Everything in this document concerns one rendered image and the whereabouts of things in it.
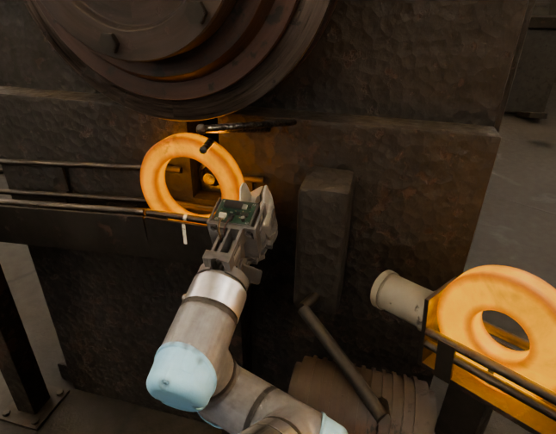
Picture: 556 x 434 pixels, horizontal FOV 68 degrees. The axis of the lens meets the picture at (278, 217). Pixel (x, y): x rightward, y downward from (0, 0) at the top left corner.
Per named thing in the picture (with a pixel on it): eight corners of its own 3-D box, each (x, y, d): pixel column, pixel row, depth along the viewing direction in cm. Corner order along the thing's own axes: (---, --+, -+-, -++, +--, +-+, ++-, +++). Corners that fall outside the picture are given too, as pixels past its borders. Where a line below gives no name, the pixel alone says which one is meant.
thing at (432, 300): (445, 338, 60) (454, 275, 56) (449, 340, 60) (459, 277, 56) (417, 364, 56) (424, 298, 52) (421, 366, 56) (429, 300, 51)
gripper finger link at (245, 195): (262, 165, 67) (244, 205, 61) (264, 192, 71) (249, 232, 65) (244, 164, 68) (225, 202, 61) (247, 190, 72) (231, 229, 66)
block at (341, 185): (304, 275, 82) (310, 161, 70) (343, 282, 80) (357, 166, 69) (291, 310, 73) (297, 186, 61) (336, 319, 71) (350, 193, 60)
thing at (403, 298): (392, 296, 65) (395, 263, 63) (446, 322, 59) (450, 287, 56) (368, 313, 62) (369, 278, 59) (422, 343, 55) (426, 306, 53)
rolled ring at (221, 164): (237, 145, 64) (244, 138, 67) (132, 133, 68) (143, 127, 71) (240, 245, 73) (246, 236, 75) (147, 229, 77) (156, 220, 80)
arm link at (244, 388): (253, 458, 54) (231, 429, 46) (191, 414, 59) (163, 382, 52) (284, 404, 58) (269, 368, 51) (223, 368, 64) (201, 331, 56)
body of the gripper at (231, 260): (268, 200, 59) (243, 266, 51) (273, 239, 65) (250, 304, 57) (219, 193, 60) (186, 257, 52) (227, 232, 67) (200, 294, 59)
